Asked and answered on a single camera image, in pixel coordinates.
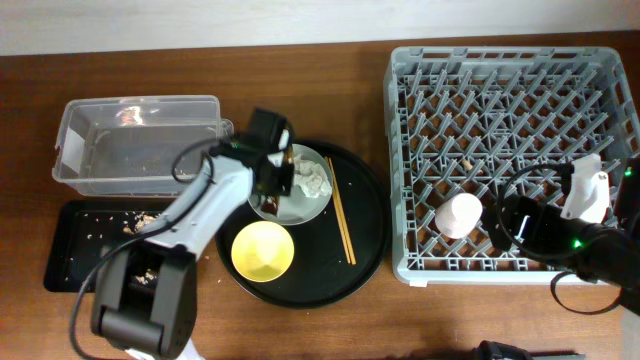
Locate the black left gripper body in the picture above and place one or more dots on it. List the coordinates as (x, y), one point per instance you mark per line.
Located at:
(283, 183)

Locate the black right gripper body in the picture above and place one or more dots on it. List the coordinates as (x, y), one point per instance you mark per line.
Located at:
(548, 237)

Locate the pink plastic cup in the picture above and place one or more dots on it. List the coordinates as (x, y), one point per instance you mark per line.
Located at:
(457, 217)

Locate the yellow bowl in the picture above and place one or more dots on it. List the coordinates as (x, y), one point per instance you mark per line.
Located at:
(262, 251)

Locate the food scraps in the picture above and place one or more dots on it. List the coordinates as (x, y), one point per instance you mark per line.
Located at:
(137, 222)

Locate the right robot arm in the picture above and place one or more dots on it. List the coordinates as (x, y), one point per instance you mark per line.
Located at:
(589, 237)

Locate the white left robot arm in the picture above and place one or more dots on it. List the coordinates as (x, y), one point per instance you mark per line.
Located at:
(146, 287)

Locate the small food crumb in rack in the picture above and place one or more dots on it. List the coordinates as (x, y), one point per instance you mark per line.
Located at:
(467, 165)

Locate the grey dishwasher rack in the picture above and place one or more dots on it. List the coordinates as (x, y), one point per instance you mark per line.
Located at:
(502, 109)

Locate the brown gold snack wrapper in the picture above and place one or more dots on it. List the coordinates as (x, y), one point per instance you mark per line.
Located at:
(270, 205)

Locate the grey plate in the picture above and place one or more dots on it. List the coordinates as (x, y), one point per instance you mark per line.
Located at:
(295, 209)

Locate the crumpled white tissue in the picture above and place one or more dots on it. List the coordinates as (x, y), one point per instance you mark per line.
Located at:
(310, 175)

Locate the round black tray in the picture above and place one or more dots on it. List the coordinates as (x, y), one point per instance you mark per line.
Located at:
(319, 274)

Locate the right wooden chopstick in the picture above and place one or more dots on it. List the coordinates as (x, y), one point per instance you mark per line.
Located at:
(345, 220)

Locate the black object at bottom edge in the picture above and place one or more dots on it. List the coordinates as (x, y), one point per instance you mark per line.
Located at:
(488, 350)

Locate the clear plastic bin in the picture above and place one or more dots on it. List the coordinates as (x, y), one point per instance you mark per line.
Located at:
(125, 146)

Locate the black rectangular tray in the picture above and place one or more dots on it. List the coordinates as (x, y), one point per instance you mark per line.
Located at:
(53, 278)

